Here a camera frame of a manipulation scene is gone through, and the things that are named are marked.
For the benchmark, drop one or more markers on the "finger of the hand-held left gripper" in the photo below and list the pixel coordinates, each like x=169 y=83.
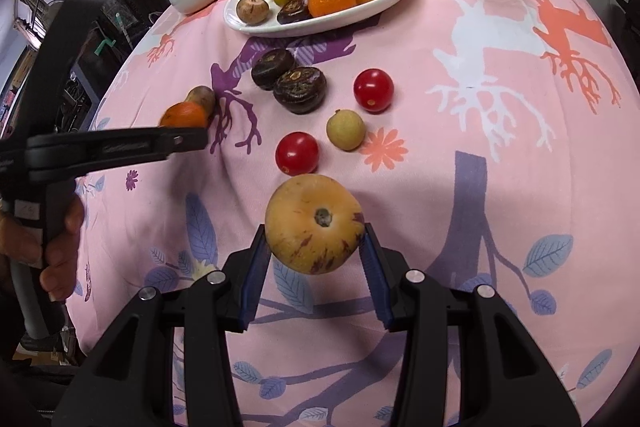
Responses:
x=125 y=149

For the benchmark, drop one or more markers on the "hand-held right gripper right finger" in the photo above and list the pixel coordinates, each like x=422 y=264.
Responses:
x=374 y=277

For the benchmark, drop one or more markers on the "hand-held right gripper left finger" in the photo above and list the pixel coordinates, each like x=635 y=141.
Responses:
x=255 y=277

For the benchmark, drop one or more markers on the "orange tangerine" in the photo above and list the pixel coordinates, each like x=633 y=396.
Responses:
x=331 y=1
x=182 y=115

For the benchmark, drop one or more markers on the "dark water chestnut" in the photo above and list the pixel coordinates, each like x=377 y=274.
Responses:
x=270 y=67
x=293 y=10
x=300 y=91

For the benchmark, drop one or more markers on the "person's left hand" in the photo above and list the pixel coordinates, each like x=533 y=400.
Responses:
x=65 y=257

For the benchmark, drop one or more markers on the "pink printed tablecloth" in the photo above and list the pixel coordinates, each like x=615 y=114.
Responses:
x=425 y=187

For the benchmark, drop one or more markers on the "red cherry tomato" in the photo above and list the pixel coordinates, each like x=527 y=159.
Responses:
x=373 y=90
x=297 y=153

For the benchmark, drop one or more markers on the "tan longan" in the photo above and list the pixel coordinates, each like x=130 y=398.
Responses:
x=345 y=129

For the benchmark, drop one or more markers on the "grey metal pipe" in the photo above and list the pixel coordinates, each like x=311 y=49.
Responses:
x=35 y=302

